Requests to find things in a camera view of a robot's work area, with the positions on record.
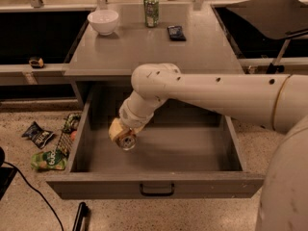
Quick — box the orange soda can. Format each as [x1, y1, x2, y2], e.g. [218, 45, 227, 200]
[115, 131, 137, 151]

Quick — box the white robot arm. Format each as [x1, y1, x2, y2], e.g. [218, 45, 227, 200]
[109, 64, 308, 231]

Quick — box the open grey top drawer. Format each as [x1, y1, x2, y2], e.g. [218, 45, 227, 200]
[47, 83, 264, 199]

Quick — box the green soda can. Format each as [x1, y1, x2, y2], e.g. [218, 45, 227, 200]
[143, 0, 159, 28]

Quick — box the red apple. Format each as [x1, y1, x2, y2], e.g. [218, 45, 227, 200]
[70, 131, 77, 141]

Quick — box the green patterned snack bag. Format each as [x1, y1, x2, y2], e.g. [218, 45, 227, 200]
[63, 113, 81, 133]

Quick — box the checkered snack bag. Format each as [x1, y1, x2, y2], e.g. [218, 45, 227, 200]
[56, 133, 73, 157]

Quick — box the green chip bag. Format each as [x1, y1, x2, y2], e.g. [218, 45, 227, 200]
[31, 150, 67, 170]

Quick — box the blue chip bag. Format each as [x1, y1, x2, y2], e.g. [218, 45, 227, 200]
[22, 121, 54, 149]

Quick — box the black rod on floor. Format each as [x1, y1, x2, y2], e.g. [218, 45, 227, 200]
[72, 202, 90, 231]

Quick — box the dark blue snack packet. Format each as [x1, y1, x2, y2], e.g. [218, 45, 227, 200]
[167, 26, 186, 41]

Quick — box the yellow black tape measure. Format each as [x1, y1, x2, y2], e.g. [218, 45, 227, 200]
[29, 57, 44, 68]

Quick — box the grey cabinet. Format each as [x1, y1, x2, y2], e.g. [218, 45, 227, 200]
[64, 2, 243, 105]

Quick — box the white bowl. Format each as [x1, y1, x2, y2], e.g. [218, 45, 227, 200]
[88, 10, 119, 36]

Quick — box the black stand base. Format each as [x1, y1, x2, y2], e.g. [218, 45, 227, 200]
[0, 147, 17, 200]

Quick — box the black drawer handle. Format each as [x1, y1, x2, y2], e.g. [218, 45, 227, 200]
[139, 183, 175, 197]

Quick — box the black cable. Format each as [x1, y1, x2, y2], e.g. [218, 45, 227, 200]
[3, 160, 65, 231]

